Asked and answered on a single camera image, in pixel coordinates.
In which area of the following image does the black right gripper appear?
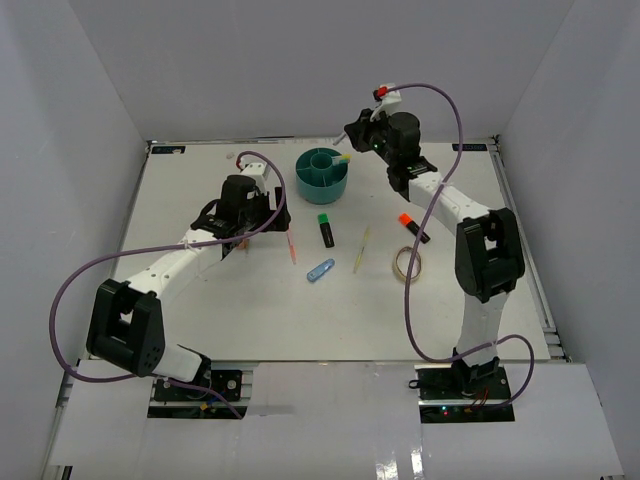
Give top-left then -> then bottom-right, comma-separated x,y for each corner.
346,107 -> 398,167

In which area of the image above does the green cap black highlighter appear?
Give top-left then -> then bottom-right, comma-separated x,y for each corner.
317,213 -> 335,248

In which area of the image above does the orange cap black highlighter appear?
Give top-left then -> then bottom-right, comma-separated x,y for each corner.
398,213 -> 430,244

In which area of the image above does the white marker orange cap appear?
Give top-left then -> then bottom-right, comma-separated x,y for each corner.
332,132 -> 347,146

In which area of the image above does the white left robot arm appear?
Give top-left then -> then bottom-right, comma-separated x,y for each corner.
86,173 -> 290,399

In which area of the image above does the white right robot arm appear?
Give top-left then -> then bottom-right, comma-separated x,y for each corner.
344,109 -> 525,399

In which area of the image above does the pink pen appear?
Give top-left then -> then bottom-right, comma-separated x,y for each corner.
286,229 -> 297,265

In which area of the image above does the teal round organizer container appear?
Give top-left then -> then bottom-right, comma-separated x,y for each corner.
295,148 -> 349,205

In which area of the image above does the blue correction tape dispenser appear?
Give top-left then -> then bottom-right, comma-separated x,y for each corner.
306,258 -> 335,283

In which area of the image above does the right black table label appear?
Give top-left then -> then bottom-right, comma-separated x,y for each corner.
452,143 -> 488,152

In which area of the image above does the black table label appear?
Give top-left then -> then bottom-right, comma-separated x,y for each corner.
151,145 -> 186,155
452,143 -> 488,152

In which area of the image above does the thin yellow pen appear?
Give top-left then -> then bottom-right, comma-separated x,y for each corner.
352,225 -> 371,274

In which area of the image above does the left black table label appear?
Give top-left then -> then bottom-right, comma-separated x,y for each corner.
151,145 -> 186,155

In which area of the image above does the beige masking tape roll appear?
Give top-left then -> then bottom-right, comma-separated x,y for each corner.
391,246 -> 423,284

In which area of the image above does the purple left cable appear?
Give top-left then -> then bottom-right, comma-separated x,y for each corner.
51,150 -> 287,419

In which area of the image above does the purple cable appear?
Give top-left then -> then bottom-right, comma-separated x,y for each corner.
51,150 -> 287,419
387,82 -> 535,409

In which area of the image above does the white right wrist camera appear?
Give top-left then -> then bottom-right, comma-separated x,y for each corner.
370,83 -> 402,121

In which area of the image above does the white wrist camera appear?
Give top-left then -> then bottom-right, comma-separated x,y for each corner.
370,83 -> 402,121
237,161 -> 271,194

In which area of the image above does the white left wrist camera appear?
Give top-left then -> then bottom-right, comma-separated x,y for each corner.
237,161 -> 271,194

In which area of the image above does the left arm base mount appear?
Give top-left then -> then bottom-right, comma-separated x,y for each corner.
152,369 -> 243,402

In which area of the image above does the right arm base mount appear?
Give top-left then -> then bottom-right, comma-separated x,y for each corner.
408,367 -> 515,425

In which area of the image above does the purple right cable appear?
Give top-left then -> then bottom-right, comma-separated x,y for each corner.
387,82 -> 535,409

